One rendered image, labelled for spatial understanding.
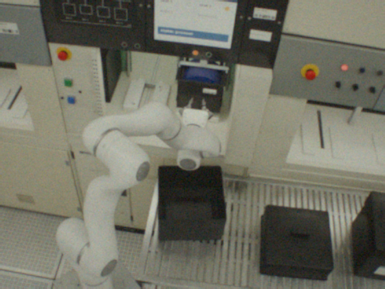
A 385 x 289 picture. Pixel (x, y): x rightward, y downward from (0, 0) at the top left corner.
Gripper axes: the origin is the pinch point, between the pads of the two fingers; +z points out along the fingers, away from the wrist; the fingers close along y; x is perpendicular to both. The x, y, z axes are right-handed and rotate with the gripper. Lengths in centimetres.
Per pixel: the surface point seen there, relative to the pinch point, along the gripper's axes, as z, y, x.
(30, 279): -39, -86, -119
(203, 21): 1.7, -0.9, 38.3
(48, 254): -21, -80, -119
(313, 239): -37, 56, -33
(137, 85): 37, -33, -28
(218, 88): 21.6, 8.4, -9.1
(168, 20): 1.8, -13.1, 36.9
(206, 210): -22.9, 9.8, -41.9
